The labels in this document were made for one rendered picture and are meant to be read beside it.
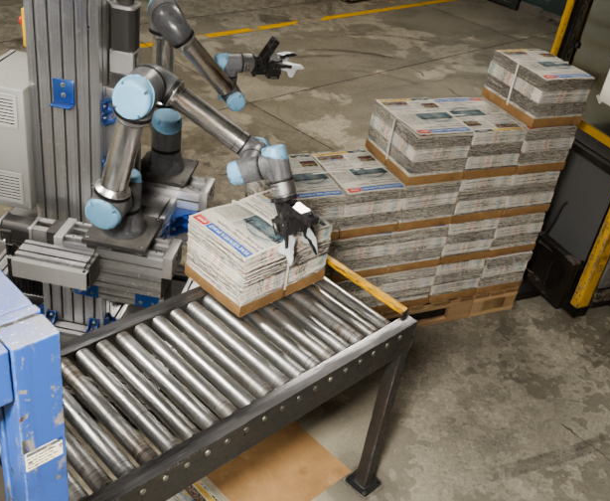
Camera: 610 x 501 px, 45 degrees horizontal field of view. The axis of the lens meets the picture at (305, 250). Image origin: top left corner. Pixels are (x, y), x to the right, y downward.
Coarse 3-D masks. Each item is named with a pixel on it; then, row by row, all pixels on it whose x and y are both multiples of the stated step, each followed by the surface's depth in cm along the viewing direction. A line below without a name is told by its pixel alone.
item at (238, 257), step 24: (192, 216) 235; (216, 216) 237; (240, 216) 240; (192, 240) 239; (216, 240) 228; (240, 240) 227; (264, 240) 229; (192, 264) 243; (216, 264) 233; (240, 264) 222; (264, 264) 227; (240, 288) 227; (264, 288) 235
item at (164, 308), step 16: (160, 304) 233; (176, 304) 234; (128, 320) 225; (144, 320) 226; (80, 336) 216; (96, 336) 217; (112, 336) 219; (160, 336) 234; (64, 352) 210; (80, 368) 216; (64, 384) 214
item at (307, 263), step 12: (264, 192) 254; (252, 204) 247; (264, 204) 248; (324, 228) 241; (300, 240) 234; (324, 240) 243; (300, 252) 238; (312, 252) 243; (324, 252) 248; (300, 264) 242; (312, 264) 247; (324, 264) 252; (300, 276) 245
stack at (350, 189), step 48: (336, 192) 304; (384, 192) 313; (432, 192) 325; (480, 192) 338; (336, 240) 320; (384, 240) 328; (432, 240) 341; (480, 240) 356; (384, 288) 346; (432, 288) 361
